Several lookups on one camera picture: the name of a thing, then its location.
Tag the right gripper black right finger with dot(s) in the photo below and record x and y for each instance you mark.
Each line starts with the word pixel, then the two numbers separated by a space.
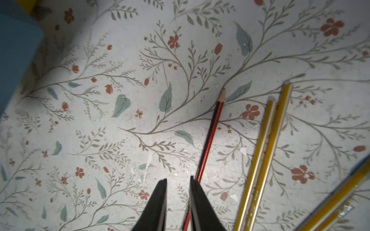
pixel 202 214

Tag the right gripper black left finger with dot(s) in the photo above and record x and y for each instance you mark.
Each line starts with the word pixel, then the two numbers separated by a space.
pixel 153 217

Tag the blue red pencil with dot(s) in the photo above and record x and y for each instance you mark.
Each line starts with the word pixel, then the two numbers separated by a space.
pixel 206 149

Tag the teal yellow drawer cabinet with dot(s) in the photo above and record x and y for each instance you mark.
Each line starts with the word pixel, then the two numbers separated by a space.
pixel 20 38

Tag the gold pencil middle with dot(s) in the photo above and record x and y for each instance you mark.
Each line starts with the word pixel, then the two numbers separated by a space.
pixel 255 165

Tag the gold pencil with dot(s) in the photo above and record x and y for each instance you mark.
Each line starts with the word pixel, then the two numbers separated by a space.
pixel 255 165
pixel 271 146
pixel 338 203

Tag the gold pencil upper right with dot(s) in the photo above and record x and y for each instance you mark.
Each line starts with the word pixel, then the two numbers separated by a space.
pixel 271 146

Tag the gold pencil lower right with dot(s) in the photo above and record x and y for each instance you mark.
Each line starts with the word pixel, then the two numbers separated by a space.
pixel 338 203

